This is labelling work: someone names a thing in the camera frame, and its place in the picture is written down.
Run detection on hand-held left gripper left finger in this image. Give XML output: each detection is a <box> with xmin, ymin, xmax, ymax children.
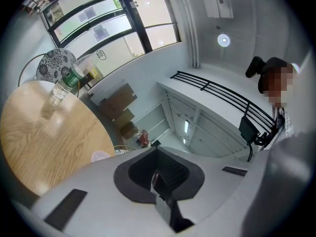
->
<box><xmin>113</xmin><ymin>148</ymin><xmax>158</xmax><ymax>204</ymax></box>

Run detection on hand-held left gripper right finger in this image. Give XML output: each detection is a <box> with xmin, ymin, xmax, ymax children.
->
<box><xmin>158</xmin><ymin>148</ymin><xmax>205</xmax><ymax>200</ymax></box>

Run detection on white round plate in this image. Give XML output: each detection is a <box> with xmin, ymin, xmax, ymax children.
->
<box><xmin>91</xmin><ymin>150</ymin><xmax>112</xmax><ymax>162</ymax></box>

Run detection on round wooden table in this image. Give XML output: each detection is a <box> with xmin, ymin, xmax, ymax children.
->
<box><xmin>0</xmin><ymin>80</ymin><xmax>117</xmax><ymax>198</ymax></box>

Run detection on pink chair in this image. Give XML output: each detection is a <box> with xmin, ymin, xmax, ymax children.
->
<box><xmin>138</xmin><ymin>129</ymin><xmax>152</xmax><ymax>144</ymax></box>

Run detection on brown cardboard box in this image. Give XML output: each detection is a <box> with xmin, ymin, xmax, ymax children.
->
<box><xmin>119</xmin><ymin>121</ymin><xmax>139</xmax><ymax>140</ymax></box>

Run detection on small brown cardboard sheet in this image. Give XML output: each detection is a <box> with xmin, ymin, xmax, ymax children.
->
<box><xmin>113</xmin><ymin>109</ymin><xmax>135</xmax><ymax>131</ymax></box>

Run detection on grey roller blind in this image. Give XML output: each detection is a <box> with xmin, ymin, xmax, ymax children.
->
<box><xmin>134</xmin><ymin>102</ymin><xmax>171</xmax><ymax>143</ymax></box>

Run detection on black box device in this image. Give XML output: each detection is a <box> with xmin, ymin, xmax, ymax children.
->
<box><xmin>237</xmin><ymin>116</ymin><xmax>260</xmax><ymax>143</ymax></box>

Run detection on black metal railing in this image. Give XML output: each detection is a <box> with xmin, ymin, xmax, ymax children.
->
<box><xmin>169</xmin><ymin>70</ymin><xmax>275</xmax><ymax>133</ymax></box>

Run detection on person's plaid shirt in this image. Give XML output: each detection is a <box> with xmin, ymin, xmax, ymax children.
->
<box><xmin>263</xmin><ymin>107</ymin><xmax>297</xmax><ymax>151</ymax></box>

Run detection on black yellow-lid trash bin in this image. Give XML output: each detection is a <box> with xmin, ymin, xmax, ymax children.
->
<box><xmin>84</xmin><ymin>67</ymin><xmax>98</xmax><ymax>79</ymax></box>

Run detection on clear green-label water bottle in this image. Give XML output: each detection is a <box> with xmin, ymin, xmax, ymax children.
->
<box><xmin>48</xmin><ymin>53</ymin><xmax>100</xmax><ymax>106</ymax></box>

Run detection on person's head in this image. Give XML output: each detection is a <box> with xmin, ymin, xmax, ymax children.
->
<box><xmin>258</xmin><ymin>57</ymin><xmax>301</xmax><ymax>108</ymax></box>

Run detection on round ceiling light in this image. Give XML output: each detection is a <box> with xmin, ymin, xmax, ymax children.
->
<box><xmin>217</xmin><ymin>33</ymin><xmax>231</xmax><ymax>48</ymax></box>

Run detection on white ceiling pipes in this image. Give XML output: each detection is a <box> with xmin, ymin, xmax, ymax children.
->
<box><xmin>176</xmin><ymin>0</ymin><xmax>201</xmax><ymax>69</ymax></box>

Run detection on glass entrance door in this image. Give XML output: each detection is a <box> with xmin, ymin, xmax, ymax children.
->
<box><xmin>39</xmin><ymin>0</ymin><xmax>182</xmax><ymax>67</ymax></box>

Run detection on white ceiling air conditioner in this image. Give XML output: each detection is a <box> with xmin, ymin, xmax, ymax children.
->
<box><xmin>199</xmin><ymin>0</ymin><xmax>234</xmax><ymax>18</ymax></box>

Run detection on black head-mounted camera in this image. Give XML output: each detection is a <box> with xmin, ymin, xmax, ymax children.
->
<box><xmin>245</xmin><ymin>56</ymin><xmax>268</xmax><ymax>79</ymax></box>

